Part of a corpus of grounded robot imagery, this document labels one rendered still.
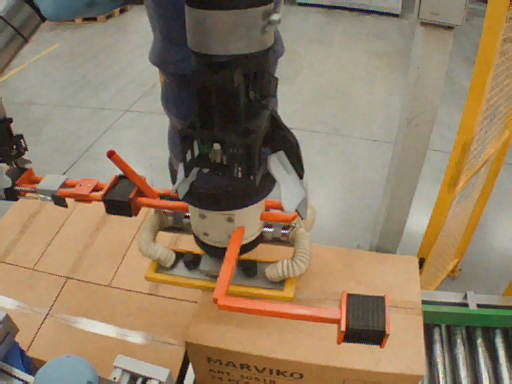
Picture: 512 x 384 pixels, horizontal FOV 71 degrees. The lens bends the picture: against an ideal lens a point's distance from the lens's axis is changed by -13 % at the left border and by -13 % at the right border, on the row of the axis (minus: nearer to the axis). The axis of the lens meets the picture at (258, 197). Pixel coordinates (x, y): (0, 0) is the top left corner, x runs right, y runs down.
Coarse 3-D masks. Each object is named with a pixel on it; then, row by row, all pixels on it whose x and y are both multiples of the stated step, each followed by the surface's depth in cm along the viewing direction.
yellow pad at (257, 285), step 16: (176, 256) 95; (192, 256) 91; (160, 272) 91; (176, 272) 91; (192, 272) 91; (240, 272) 91; (256, 272) 90; (208, 288) 89; (240, 288) 88; (256, 288) 88; (272, 288) 88; (288, 288) 88
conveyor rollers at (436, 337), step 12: (432, 324) 145; (432, 336) 141; (456, 336) 139; (480, 336) 138; (492, 336) 139; (432, 348) 138; (456, 348) 136; (480, 348) 134; (504, 348) 133; (432, 360) 135; (444, 360) 132; (456, 360) 132; (480, 360) 131; (504, 360) 129; (444, 372) 128; (456, 372) 129; (468, 372) 128; (480, 372) 127; (504, 372) 125
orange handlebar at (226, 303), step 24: (72, 192) 94; (96, 192) 95; (168, 192) 95; (264, 216) 89; (288, 216) 88; (240, 240) 83; (216, 288) 73; (240, 312) 71; (264, 312) 70; (288, 312) 69; (312, 312) 69; (336, 312) 69
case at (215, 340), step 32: (256, 256) 119; (288, 256) 119; (320, 256) 119; (352, 256) 119; (384, 256) 119; (320, 288) 110; (352, 288) 110; (384, 288) 110; (416, 288) 109; (192, 320) 102; (224, 320) 102; (256, 320) 102; (288, 320) 102; (416, 320) 101; (192, 352) 101; (224, 352) 97; (256, 352) 95; (288, 352) 95; (320, 352) 95; (352, 352) 94; (384, 352) 94; (416, 352) 93
